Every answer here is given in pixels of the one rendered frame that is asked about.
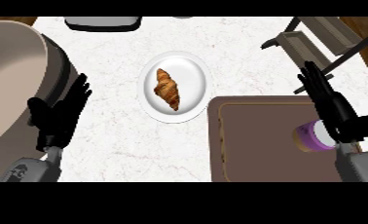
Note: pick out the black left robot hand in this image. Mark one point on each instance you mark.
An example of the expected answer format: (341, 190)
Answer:
(58, 117)

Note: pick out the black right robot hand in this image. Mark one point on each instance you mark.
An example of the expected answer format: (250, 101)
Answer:
(330, 104)

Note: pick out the brown croissant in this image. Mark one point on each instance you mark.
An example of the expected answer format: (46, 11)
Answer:
(167, 89)

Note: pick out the grey tiered basket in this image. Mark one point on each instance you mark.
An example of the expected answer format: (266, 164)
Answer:
(318, 43)

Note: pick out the large beige pot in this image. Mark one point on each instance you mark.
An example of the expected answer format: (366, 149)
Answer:
(24, 82)

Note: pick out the black and grey appliance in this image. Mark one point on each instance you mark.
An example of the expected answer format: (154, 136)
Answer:
(102, 24)

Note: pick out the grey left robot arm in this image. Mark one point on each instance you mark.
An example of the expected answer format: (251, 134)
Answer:
(35, 166)

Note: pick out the purple can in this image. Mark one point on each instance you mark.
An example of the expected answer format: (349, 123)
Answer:
(313, 136)

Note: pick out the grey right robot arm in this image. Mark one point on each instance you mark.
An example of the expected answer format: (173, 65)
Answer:
(352, 163)

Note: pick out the brown tray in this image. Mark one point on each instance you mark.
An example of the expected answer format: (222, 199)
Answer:
(267, 140)

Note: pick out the white oval plate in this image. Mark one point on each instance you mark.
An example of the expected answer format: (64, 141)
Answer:
(174, 87)

